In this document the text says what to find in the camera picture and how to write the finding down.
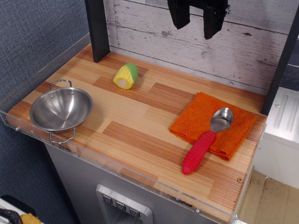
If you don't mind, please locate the black left vertical post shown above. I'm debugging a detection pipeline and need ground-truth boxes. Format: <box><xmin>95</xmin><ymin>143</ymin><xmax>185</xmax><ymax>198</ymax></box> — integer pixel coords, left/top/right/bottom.
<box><xmin>85</xmin><ymin>0</ymin><xmax>110</xmax><ymax>63</ymax></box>

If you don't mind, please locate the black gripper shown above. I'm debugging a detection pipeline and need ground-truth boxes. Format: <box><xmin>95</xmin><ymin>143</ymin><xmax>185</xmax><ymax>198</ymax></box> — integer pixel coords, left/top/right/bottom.
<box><xmin>167</xmin><ymin>0</ymin><xmax>228</xmax><ymax>40</ymax></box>

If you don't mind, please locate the stainless steel bowl with handles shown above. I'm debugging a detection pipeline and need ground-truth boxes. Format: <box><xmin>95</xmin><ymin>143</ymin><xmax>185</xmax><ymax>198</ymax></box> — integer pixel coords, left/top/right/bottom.
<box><xmin>29</xmin><ymin>79</ymin><xmax>93</xmax><ymax>144</ymax></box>

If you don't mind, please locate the toy corn cob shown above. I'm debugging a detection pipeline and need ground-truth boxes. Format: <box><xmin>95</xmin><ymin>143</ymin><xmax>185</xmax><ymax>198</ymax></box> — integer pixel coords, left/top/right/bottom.
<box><xmin>113</xmin><ymin>63</ymin><xmax>139</xmax><ymax>90</ymax></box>

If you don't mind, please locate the black vertical post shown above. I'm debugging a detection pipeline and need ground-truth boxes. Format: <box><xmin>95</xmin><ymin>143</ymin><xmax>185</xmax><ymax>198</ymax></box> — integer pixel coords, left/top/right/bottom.
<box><xmin>261</xmin><ymin>8</ymin><xmax>299</xmax><ymax>115</ymax></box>
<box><xmin>85</xmin><ymin>0</ymin><xmax>110</xmax><ymax>63</ymax></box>

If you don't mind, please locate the yellow object bottom left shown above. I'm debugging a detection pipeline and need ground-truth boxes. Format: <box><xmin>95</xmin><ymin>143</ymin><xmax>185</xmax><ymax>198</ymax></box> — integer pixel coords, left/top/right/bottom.
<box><xmin>21</xmin><ymin>213</ymin><xmax>42</xmax><ymax>224</ymax></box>

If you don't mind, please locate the black right vertical post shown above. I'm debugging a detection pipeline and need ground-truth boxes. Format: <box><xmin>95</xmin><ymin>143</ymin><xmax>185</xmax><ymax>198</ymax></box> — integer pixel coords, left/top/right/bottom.
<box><xmin>261</xmin><ymin>8</ymin><xmax>299</xmax><ymax>115</ymax></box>

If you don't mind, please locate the black braided cable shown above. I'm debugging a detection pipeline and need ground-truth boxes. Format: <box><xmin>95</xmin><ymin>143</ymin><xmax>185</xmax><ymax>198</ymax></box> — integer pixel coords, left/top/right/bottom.
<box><xmin>0</xmin><ymin>208</ymin><xmax>23</xmax><ymax>224</ymax></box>

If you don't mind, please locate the grey toy fridge cabinet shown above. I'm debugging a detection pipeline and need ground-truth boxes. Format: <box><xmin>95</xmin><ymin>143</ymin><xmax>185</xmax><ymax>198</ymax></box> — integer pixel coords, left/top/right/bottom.
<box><xmin>46</xmin><ymin>144</ymin><xmax>213</xmax><ymax>224</ymax></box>

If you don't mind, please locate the clear acrylic table guard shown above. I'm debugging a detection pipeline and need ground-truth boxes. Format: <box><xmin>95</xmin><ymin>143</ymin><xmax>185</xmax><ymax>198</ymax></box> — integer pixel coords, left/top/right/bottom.
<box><xmin>5</xmin><ymin>28</ymin><xmax>270</xmax><ymax>223</ymax></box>

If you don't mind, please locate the orange folded cloth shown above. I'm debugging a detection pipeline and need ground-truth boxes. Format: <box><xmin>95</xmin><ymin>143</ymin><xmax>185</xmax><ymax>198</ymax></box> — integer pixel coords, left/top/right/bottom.
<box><xmin>169</xmin><ymin>92</ymin><xmax>257</xmax><ymax>161</ymax></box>

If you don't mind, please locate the red handled metal spoon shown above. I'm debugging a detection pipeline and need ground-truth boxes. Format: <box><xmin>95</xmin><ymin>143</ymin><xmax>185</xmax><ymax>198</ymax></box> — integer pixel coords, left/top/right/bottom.
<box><xmin>182</xmin><ymin>107</ymin><xmax>234</xmax><ymax>175</ymax></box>

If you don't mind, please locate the silver dispenser button panel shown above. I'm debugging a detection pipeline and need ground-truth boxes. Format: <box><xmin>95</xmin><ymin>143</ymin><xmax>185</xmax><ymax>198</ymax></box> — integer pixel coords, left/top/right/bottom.
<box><xmin>96</xmin><ymin>184</ymin><xmax>154</xmax><ymax>224</ymax></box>

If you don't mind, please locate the white ridged side unit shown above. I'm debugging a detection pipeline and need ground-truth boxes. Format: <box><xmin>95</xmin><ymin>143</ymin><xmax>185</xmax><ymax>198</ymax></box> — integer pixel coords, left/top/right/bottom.
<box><xmin>253</xmin><ymin>87</ymin><xmax>299</xmax><ymax>188</ymax></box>

